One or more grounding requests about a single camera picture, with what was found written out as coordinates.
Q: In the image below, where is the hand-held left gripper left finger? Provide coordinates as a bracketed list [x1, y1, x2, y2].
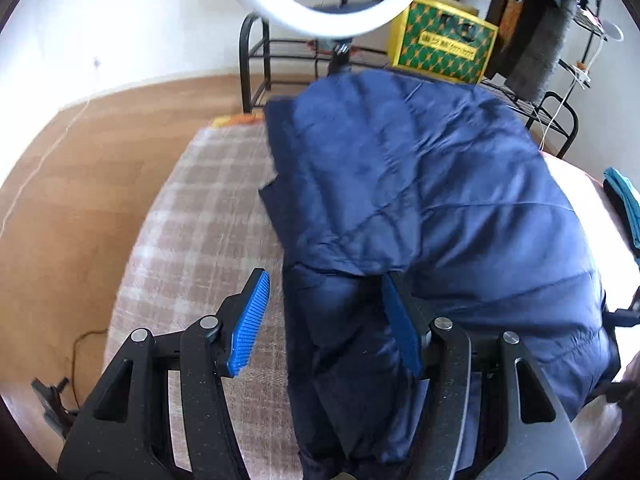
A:
[56, 268, 271, 480]

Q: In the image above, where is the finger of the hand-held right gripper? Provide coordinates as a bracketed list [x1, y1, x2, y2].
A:
[604, 286, 640, 328]

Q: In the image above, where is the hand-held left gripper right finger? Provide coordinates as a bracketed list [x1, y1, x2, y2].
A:
[381, 272, 587, 480]

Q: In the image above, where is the navy blue puffer jacket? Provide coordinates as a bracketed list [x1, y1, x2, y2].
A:
[257, 70, 623, 480]

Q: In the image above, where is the turquoise cloth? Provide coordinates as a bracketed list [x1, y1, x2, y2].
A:
[602, 167, 640, 262]

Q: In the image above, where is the pink plaid bed blanket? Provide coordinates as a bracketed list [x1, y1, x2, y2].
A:
[107, 122, 640, 480]

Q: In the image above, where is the black clamp holder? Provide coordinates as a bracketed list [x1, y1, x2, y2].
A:
[30, 376, 82, 436]

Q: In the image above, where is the black metal rack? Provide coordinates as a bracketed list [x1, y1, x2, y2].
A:
[239, 0, 618, 160]

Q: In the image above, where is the black tripod stand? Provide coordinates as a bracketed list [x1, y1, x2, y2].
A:
[309, 0, 362, 80]

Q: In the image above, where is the white clip lamp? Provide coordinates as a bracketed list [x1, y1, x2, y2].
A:
[572, 19, 626, 90]

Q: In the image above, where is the grey knit hanging garment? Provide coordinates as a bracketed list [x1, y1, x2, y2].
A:
[505, 0, 588, 102]

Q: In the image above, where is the yellow green patterned box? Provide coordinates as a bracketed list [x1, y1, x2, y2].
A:
[387, 0, 501, 86]

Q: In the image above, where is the orange hanging garment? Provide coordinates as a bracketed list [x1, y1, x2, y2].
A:
[487, 0, 526, 61]

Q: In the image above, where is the white lamp cable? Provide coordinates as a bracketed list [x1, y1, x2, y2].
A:
[539, 42, 603, 152]

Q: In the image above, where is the white floor cable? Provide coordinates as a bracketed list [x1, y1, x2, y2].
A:
[0, 57, 103, 241]

